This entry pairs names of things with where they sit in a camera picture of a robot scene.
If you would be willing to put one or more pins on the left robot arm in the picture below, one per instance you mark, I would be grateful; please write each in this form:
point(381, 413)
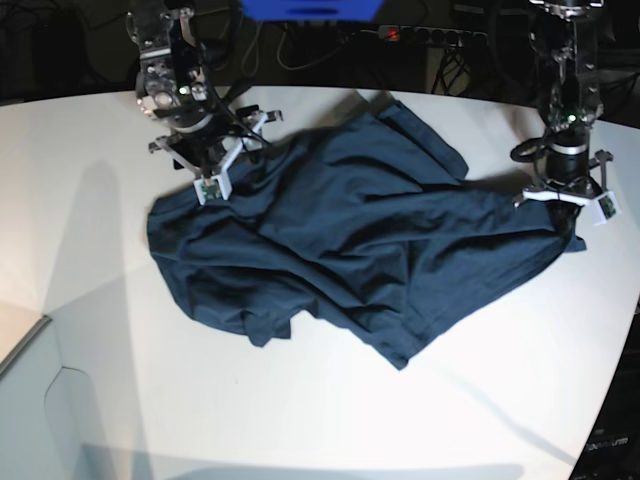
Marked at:
point(563, 37)

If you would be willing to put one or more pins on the blue plastic box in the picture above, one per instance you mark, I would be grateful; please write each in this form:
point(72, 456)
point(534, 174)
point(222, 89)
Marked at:
point(311, 10)

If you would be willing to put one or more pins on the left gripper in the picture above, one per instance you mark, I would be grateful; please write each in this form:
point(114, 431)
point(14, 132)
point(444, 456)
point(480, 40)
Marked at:
point(562, 218)

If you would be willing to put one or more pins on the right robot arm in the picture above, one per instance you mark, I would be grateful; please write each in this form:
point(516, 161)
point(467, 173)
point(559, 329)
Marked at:
point(174, 87)

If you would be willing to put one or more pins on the dark blue t-shirt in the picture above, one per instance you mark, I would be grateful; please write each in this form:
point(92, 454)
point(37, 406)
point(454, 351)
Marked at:
point(369, 225)

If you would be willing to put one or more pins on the black power strip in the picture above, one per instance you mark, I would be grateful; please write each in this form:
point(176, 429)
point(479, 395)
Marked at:
point(431, 37)

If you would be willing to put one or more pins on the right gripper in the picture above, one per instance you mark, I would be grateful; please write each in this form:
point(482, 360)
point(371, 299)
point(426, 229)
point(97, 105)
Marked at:
point(198, 150)

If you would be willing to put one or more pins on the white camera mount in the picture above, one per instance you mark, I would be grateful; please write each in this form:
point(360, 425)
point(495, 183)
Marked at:
point(575, 181)
point(218, 185)

